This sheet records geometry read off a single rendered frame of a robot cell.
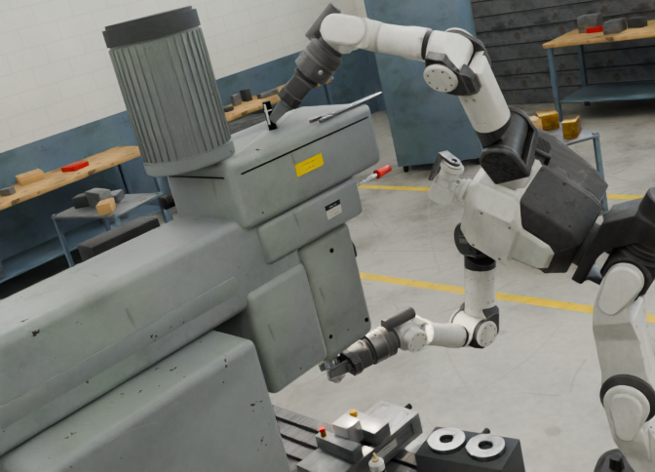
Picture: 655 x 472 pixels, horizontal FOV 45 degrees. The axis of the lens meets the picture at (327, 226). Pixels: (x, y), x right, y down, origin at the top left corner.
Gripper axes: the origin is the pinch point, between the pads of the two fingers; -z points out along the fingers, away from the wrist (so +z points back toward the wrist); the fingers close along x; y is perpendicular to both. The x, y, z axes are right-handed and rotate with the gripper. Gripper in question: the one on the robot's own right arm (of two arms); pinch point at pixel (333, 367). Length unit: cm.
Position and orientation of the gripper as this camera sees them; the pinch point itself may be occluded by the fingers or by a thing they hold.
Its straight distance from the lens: 213.9
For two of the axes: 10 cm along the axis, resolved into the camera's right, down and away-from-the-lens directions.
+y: 2.4, 9.2, 3.1
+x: 4.7, 1.7, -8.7
